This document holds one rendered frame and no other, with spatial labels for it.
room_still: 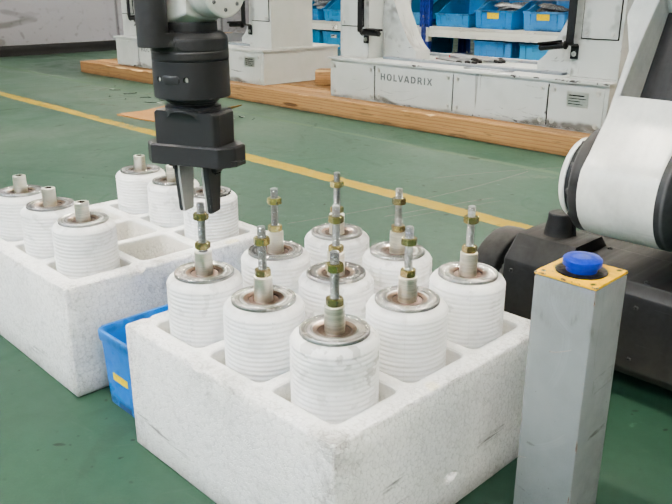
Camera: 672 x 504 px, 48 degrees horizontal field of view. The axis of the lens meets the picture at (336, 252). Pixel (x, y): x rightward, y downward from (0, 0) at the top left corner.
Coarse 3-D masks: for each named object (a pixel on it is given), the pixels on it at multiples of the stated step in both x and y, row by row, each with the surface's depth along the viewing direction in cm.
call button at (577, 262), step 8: (568, 256) 78; (576, 256) 78; (584, 256) 78; (592, 256) 78; (568, 264) 78; (576, 264) 77; (584, 264) 77; (592, 264) 77; (600, 264) 77; (576, 272) 78; (584, 272) 77; (592, 272) 77
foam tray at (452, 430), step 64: (512, 320) 99; (192, 384) 89; (256, 384) 83; (384, 384) 84; (448, 384) 84; (512, 384) 95; (192, 448) 93; (256, 448) 82; (320, 448) 74; (384, 448) 78; (448, 448) 87; (512, 448) 99
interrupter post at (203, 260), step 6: (198, 252) 94; (204, 252) 94; (210, 252) 94; (198, 258) 94; (204, 258) 94; (210, 258) 95; (198, 264) 94; (204, 264) 94; (210, 264) 95; (198, 270) 95; (204, 270) 94; (210, 270) 95
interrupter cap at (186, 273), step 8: (184, 264) 98; (192, 264) 98; (216, 264) 98; (224, 264) 98; (176, 272) 95; (184, 272) 95; (192, 272) 96; (216, 272) 96; (224, 272) 95; (232, 272) 95; (184, 280) 93; (192, 280) 92; (200, 280) 92; (208, 280) 92; (216, 280) 93
